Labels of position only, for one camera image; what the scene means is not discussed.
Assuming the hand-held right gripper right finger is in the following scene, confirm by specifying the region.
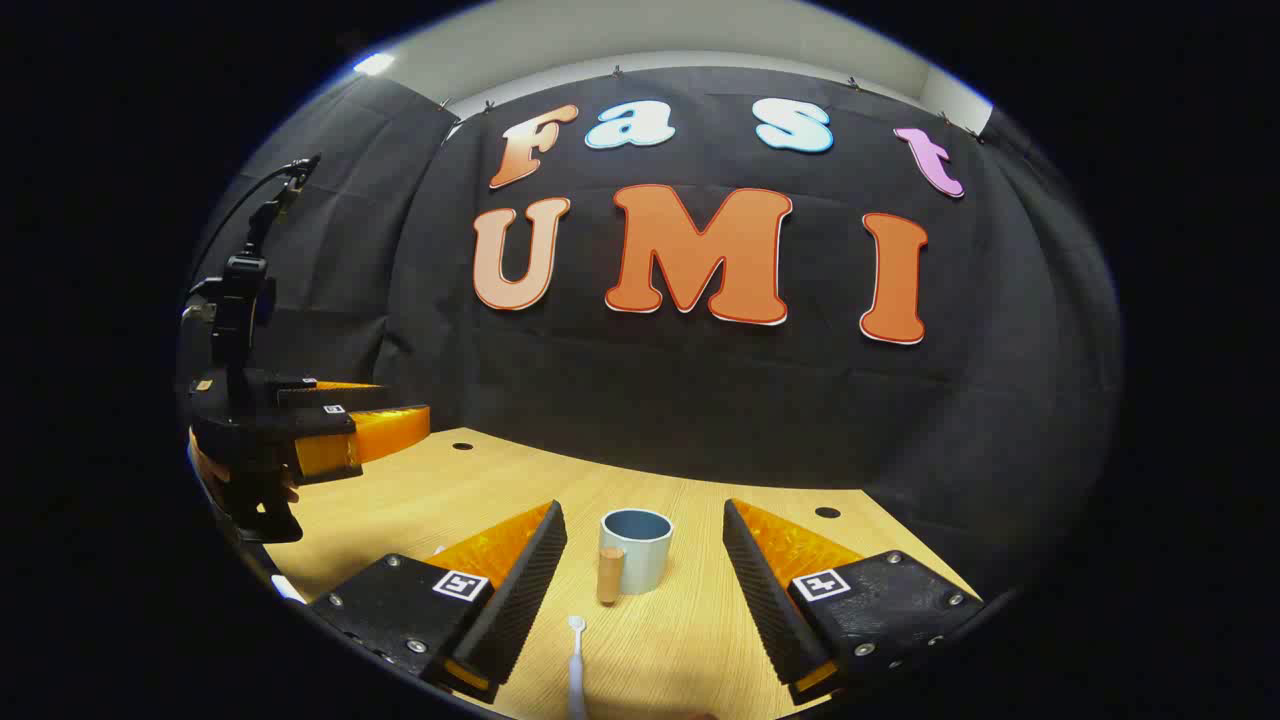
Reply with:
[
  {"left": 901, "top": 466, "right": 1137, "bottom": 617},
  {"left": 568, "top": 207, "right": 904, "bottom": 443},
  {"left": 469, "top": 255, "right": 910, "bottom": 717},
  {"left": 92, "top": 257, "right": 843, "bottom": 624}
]
[{"left": 722, "top": 498, "right": 986, "bottom": 706}]

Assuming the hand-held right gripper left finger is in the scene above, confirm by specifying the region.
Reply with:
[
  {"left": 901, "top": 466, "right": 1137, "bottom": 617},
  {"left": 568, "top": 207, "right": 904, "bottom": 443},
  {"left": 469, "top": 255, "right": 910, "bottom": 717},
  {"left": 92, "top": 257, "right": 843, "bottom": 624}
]
[{"left": 308, "top": 500, "right": 568, "bottom": 706}]

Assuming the white toothbrush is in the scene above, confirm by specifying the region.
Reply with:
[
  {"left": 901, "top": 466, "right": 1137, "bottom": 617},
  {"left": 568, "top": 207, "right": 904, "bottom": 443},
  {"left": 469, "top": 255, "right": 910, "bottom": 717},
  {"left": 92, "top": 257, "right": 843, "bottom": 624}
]
[{"left": 566, "top": 615, "right": 589, "bottom": 720}]

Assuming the blue cup with wooden handle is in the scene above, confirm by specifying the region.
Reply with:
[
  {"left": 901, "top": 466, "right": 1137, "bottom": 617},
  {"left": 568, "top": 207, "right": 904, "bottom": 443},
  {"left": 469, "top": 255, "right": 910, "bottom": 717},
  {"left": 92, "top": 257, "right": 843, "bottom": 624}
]
[{"left": 598, "top": 508, "right": 674, "bottom": 606}]

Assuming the wooden desktop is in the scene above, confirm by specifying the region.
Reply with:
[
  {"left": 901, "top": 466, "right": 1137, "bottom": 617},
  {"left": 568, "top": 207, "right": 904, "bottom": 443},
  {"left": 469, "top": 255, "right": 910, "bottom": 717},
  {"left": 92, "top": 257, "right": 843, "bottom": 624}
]
[{"left": 262, "top": 427, "right": 986, "bottom": 720}]

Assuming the black backdrop cloth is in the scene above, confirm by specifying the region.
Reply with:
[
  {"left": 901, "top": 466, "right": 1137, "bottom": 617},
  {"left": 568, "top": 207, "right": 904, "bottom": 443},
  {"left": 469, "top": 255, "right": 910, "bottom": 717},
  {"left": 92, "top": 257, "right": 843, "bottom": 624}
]
[{"left": 180, "top": 65, "right": 1123, "bottom": 601}]

